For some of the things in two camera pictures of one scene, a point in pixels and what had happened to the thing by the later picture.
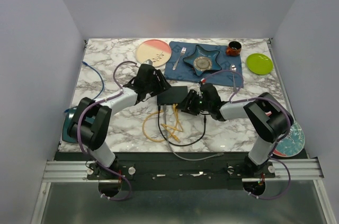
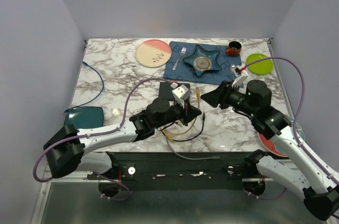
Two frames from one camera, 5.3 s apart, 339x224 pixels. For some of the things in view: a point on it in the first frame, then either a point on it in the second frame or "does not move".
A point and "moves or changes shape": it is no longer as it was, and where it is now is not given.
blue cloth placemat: x=230 y=74 does not move
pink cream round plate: x=158 y=52 does not move
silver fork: x=182 y=52 does not move
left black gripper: x=162 y=84 → x=188 y=114
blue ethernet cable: x=86 y=64 does not move
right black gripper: x=190 y=108 → x=220 y=95
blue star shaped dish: x=202 y=60 does not move
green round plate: x=259 y=63 does not move
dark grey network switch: x=175 y=95 moves or changes shape
